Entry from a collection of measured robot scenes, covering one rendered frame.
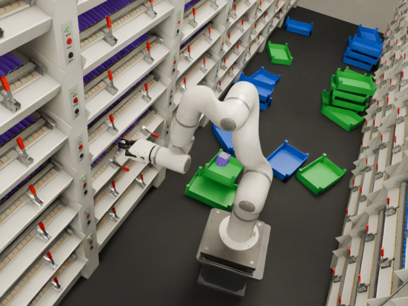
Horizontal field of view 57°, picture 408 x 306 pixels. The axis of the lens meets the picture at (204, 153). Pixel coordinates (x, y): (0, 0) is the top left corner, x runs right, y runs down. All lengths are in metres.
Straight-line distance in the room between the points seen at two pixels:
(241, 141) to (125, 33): 0.56
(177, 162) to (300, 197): 1.23
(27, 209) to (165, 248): 0.99
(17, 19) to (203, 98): 0.60
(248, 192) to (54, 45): 0.83
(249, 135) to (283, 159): 1.46
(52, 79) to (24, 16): 0.21
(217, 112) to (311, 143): 1.87
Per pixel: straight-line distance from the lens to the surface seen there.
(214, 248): 1.78
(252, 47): 3.70
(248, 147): 1.36
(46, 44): 1.14
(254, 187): 1.47
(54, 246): 1.74
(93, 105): 1.41
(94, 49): 1.32
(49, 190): 1.41
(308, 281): 2.26
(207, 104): 1.28
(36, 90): 1.15
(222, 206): 2.32
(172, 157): 1.58
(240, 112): 1.22
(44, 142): 1.28
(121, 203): 2.10
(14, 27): 1.03
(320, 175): 2.80
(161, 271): 2.09
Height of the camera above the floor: 1.84
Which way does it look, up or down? 44 degrees down
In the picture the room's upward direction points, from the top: 12 degrees clockwise
